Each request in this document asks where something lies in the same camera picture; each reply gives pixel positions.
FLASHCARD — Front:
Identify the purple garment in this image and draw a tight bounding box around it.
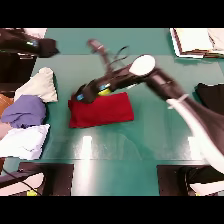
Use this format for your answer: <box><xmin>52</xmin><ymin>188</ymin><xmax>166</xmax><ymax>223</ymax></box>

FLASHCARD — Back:
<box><xmin>0</xmin><ymin>94</ymin><xmax>47</xmax><ymax>130</ymax></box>

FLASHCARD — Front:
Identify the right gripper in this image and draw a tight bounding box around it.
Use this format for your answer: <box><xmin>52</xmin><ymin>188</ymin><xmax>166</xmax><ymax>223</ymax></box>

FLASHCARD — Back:
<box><xmin>71</xmin><ymin>79</ymin><xmax>110</xmax><ymax>105</ymax></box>

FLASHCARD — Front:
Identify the red T-shirt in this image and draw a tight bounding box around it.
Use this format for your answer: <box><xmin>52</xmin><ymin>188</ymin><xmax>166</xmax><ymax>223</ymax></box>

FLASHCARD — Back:
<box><xmin>67</xmin><ymin>91</ymin><xmax>136</xmax><ymax>129</ymax></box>

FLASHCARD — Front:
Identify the black cable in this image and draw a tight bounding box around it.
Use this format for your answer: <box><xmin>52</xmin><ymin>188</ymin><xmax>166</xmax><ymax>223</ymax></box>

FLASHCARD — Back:
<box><xmin>0</xmin><ymin>167</ymin><xmax>43</xmax><ymax>197</ymax></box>
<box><xmin>109</xmin><ymin>45</ymin><xmax>130</xmax><ymax>67</ymax></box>

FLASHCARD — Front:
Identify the black garment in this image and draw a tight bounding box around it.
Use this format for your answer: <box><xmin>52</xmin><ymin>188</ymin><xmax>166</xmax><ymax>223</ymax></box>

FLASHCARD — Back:
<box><xmin>194</xmin><ymin>82</ymin><xmax>224</xmax><ymax>116</ymax></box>

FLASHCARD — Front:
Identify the cream garment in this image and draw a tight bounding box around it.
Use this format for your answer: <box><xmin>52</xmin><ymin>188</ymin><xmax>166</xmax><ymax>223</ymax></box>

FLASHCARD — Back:
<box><xmin>13</xmin><ymin>66</ymin><xmax>59</xmax><ymax>104</ymax></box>

